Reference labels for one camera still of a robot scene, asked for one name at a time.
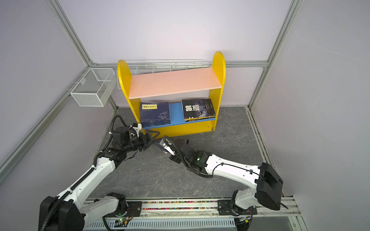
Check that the navy book lowest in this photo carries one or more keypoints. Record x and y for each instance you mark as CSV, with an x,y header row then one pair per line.
x,y
155,114

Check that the white wire basket rear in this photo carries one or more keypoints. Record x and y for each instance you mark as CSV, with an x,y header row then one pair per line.
x,y
159,67

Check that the dark wolf cover book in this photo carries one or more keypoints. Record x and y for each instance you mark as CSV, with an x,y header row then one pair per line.
x,y
198,109

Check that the white mesh basket left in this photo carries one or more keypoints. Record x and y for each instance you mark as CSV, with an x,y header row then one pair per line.
x,y
95,87

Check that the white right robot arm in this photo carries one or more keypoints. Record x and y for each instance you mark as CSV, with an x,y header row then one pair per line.
x,y
264,185

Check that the navy book with flower emblem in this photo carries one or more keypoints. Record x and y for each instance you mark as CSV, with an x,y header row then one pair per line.
x,y
160,144

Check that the yellow wooden bookshelf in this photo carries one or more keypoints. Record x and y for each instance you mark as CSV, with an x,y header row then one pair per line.
x,y
137,87

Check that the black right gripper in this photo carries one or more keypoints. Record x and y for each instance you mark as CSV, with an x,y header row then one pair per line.
x,y
180,141

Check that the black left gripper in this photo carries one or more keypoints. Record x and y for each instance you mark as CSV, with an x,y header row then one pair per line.
x,y
146,142

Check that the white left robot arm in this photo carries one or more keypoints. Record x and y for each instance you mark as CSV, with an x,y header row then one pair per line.
x,y
66,211

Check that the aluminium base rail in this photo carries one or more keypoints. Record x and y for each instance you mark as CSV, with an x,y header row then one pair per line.
x,y
194,213

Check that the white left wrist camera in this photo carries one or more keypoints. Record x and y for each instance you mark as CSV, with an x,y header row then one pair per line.
x,y
137,127

